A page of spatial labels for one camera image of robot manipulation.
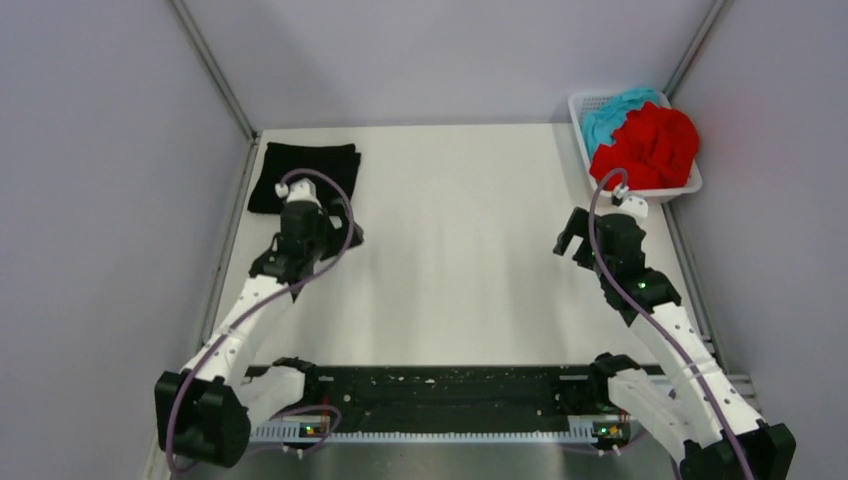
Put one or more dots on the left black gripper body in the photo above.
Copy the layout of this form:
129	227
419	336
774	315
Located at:
329	239

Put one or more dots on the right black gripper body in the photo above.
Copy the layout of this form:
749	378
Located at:
577	226

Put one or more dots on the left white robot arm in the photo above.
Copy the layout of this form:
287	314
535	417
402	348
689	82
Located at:
207	411

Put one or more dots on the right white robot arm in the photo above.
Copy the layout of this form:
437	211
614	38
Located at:
707	427

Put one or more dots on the red t shirt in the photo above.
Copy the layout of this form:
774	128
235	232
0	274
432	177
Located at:
655	145

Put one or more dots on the blue t shirt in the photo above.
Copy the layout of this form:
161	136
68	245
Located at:
604	114

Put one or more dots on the white plastic basket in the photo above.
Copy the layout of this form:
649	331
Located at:
580	105

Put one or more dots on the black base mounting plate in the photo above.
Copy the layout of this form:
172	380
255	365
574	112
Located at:
483	399

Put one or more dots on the white slotted cable duct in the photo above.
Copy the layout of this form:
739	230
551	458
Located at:
302	430

